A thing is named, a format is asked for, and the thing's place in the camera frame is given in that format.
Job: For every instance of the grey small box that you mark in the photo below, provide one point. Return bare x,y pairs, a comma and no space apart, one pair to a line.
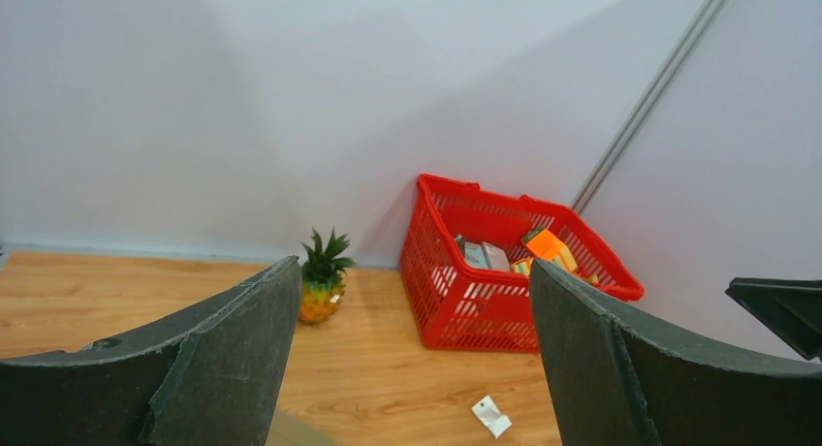
495,257

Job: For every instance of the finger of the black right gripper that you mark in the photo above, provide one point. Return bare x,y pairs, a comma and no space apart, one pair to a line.
791,309

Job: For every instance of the toy pineapple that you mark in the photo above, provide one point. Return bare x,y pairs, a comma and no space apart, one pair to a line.
322,277

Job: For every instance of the aluminium corner rail right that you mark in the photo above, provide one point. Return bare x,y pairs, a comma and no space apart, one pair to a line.
634,122

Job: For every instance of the teal small box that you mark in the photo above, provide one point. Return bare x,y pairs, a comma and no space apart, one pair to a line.
472,253

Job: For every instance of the small white paper packet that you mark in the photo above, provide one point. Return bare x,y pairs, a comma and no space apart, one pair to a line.
488,413

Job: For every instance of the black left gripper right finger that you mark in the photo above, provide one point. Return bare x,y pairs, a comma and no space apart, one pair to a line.
620,376

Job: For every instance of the brown cardboard box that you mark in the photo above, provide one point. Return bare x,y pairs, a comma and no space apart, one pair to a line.
287,430

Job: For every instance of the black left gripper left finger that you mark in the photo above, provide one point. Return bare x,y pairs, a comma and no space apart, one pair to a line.
208,374

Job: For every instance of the red plastic basket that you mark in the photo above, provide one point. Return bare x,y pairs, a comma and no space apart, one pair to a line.
460,307

